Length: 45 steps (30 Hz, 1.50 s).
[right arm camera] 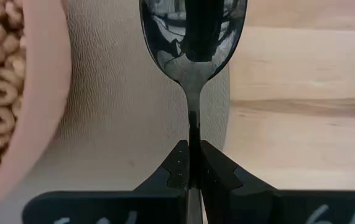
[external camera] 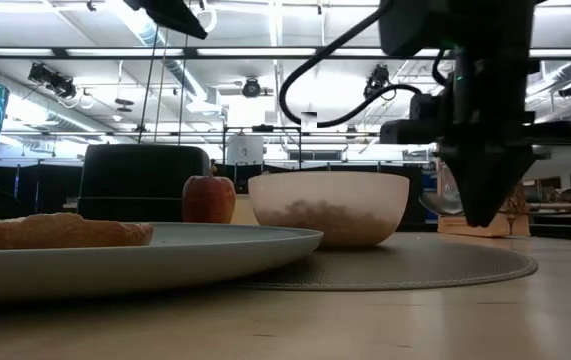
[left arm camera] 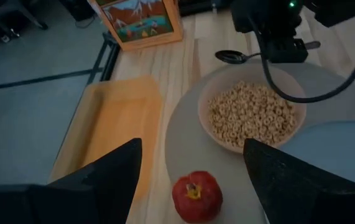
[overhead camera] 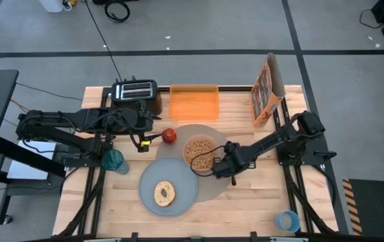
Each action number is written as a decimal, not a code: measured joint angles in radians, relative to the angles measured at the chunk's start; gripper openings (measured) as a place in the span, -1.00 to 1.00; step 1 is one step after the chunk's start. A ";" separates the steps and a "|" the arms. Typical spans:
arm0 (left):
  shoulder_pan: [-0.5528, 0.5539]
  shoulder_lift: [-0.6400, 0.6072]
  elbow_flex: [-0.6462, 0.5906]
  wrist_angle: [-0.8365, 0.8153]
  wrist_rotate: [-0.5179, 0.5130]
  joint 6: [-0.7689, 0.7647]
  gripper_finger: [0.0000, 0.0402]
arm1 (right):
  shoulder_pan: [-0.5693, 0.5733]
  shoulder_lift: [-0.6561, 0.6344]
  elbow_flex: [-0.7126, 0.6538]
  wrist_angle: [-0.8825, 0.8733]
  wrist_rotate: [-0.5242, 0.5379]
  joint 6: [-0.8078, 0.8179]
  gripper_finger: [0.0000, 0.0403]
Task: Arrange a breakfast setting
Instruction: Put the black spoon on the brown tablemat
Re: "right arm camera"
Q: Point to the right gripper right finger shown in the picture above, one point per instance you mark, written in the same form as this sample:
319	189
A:
258	208

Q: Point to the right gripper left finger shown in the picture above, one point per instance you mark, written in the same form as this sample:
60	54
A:
133	208

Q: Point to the shiny metal spoon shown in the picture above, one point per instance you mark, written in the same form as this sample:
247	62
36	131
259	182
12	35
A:
192	77

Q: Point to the small pink plate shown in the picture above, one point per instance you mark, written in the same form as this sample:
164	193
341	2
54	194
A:
46	93

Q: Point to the tan round placemat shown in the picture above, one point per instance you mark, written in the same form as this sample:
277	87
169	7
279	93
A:
118	124

